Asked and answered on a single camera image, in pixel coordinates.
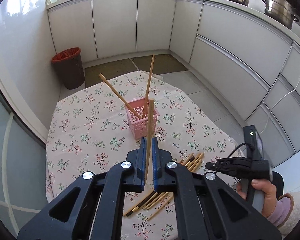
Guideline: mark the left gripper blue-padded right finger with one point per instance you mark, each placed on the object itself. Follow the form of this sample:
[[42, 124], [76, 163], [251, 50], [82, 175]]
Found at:
[[205, 206]]

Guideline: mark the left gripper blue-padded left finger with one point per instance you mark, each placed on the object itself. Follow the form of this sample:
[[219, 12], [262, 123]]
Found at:
[[91, 207]]

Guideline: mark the wooden chopstick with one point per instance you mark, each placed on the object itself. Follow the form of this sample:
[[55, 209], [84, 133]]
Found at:
[[162, 196], [196, 162], [192, 159], [160, 208], [184, 162], [152, 200], [149, 135], [119, 96], [145, 105]]

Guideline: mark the black chopstick with gold band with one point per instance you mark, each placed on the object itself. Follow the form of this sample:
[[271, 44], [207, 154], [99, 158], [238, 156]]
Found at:
[[140, 204]]

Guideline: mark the pink and cream sleeve forearm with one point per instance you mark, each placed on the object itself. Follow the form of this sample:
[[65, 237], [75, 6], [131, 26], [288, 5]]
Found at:
[[286, 216]]

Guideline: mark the white kitchen cabinets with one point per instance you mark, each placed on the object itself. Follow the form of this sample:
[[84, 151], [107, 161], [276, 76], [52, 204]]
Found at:
[[247, 59]]

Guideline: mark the wooden chopstick on table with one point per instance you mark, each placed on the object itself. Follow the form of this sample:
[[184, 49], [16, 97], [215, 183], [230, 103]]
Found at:
[[152, 200], [184, 162], [162, 196], [196, 162], [192, 159], [160, 208]]

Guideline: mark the floral tablecloth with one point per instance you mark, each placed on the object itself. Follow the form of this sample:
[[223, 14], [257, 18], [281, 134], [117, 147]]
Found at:
[[90, 132]]

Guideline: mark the pink perforated utensil basket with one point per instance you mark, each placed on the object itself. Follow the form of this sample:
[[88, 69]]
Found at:
[[137, 126]]

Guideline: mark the dark bin with red liner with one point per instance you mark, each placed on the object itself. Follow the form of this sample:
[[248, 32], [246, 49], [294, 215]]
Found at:
[[68, 67]]

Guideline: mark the steel stock pot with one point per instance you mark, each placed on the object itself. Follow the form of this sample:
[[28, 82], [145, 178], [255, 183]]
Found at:
[[280, 10]]

